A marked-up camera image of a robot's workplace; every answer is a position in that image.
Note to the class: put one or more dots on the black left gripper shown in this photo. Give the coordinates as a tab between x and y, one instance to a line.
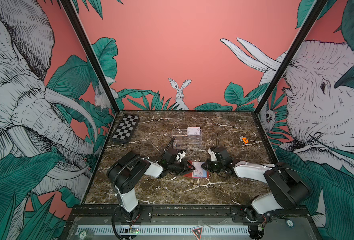
185	168

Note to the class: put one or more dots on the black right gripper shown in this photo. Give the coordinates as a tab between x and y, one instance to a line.
208	167

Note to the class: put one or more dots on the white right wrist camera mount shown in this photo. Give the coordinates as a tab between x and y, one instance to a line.
211	151

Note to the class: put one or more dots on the orange toy car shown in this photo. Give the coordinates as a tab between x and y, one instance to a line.
244	140

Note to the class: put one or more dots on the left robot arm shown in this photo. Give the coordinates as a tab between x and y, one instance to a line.
127	172

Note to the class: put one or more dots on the black corner frame post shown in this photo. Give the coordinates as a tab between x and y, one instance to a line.
311	18
90	53

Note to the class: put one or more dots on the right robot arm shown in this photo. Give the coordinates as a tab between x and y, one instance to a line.
287	189

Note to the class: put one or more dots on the red leather card holder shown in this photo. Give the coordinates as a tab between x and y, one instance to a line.
189	175

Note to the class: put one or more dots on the black corner frame post right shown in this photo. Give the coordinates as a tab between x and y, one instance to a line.
311	18

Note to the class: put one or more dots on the black corner frame post left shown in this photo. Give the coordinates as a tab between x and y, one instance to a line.
90	53

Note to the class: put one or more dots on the clear acrylic card display rack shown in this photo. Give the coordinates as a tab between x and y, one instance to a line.
184	142

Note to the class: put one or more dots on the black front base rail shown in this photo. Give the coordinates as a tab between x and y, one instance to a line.
151	212

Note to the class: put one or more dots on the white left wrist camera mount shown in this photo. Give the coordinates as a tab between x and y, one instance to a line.
180	156

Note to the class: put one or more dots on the red warning triangle sticker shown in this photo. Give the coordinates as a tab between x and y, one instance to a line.
198	232

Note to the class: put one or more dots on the folded black chess board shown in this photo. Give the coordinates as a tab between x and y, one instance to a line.
125	129

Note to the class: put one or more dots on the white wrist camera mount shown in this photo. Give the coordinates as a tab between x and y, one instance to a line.
180	156
211	151

